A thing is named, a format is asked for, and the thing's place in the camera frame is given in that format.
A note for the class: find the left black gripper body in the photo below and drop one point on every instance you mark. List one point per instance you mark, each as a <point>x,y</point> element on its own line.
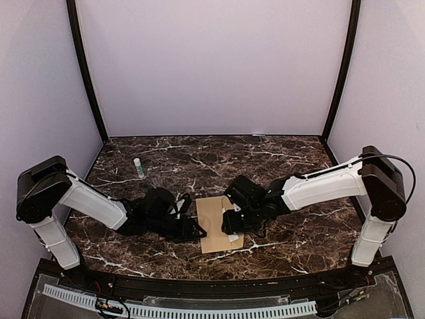
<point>180,234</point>

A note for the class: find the brown paper envelope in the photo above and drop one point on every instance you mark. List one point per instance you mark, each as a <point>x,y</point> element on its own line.
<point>209,214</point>

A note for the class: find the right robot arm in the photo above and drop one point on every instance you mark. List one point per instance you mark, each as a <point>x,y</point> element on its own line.
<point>372,174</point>

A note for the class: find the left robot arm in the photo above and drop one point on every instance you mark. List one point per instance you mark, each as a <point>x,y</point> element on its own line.
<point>41,188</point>

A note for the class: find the black front table rail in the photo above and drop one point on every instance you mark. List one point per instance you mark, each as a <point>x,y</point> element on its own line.
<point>256,271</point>

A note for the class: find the right black corner post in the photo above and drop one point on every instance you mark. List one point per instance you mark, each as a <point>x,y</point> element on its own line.
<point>343,69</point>

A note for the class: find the black corner post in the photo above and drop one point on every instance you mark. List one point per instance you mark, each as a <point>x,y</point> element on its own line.
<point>343,69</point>
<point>84,69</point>

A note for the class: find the left black corner post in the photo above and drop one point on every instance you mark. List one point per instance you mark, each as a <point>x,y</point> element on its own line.
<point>84,69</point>

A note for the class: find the white slotted cable duct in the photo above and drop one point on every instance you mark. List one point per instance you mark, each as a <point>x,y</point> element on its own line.
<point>162,307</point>

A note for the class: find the white green glue stick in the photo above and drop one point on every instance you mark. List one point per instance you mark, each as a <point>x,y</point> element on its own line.
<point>139,168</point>

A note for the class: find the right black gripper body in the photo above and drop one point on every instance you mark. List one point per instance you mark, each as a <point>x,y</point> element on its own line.
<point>249,221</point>

